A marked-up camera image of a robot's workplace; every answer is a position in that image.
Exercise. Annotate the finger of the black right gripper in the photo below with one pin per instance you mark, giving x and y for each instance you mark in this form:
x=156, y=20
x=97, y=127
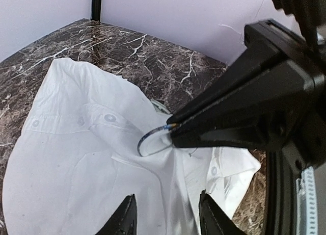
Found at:
x=242, y=118

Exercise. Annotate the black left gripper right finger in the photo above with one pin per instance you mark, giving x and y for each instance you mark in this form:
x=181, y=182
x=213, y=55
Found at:
x=213, y=220

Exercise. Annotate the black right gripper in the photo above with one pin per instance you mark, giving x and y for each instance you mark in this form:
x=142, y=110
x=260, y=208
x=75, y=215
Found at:
x=287, y=66

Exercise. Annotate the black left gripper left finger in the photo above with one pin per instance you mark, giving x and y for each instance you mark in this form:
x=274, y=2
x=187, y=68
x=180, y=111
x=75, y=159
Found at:
x=124, y=219

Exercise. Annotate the white button shirt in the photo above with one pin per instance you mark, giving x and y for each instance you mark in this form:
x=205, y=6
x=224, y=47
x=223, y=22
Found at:
x=76, y=160

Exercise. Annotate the round metallic brooch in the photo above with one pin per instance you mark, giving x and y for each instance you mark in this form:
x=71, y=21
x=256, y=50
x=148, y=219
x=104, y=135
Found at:
x=155, y=141

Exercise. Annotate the black front table rail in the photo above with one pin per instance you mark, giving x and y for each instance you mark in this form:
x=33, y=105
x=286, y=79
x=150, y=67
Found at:
x=280, y=203

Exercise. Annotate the white slotted cable duct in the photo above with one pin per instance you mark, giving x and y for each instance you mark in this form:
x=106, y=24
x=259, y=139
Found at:
x=306, y=204

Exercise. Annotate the black left frame post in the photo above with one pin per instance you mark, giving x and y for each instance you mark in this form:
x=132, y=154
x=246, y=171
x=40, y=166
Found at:
x=96, y=10

